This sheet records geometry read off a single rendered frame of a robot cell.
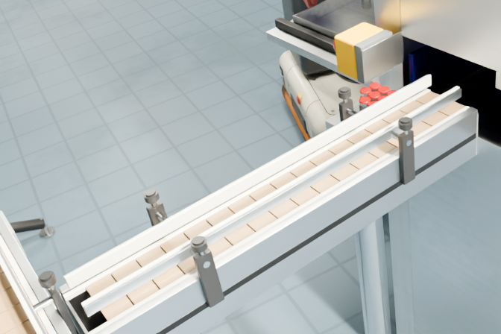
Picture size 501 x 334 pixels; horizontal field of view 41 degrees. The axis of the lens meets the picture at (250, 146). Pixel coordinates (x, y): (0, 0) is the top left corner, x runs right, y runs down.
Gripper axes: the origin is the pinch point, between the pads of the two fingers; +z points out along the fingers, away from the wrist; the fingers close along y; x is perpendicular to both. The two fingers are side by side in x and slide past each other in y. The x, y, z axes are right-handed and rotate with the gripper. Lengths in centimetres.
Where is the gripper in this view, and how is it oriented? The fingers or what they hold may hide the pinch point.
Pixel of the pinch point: (312, 6)
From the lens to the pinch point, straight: 159.3
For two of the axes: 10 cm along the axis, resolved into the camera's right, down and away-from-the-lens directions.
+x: 8.3, -4.2, 3.6
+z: 1.1, 7.6, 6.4
